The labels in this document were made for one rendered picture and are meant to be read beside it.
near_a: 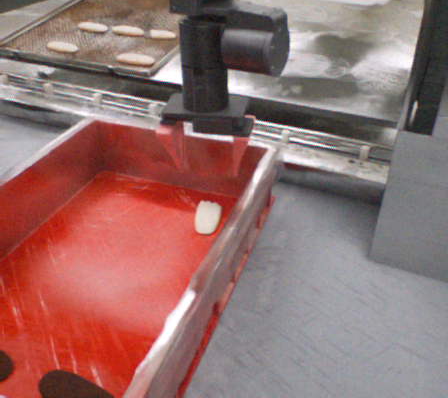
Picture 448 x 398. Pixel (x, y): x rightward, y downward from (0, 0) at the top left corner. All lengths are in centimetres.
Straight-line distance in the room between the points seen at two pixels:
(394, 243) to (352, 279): 7
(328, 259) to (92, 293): 30
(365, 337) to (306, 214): 23
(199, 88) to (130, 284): 25
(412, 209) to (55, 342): 43
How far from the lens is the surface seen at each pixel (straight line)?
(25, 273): 64
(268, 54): 49
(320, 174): 74
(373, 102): 93
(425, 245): 61
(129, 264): 61
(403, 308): 59
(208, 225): 65
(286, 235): 66
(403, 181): 57
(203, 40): 53
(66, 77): 130
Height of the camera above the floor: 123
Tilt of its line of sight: 31 degrees down
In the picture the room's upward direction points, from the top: straight up
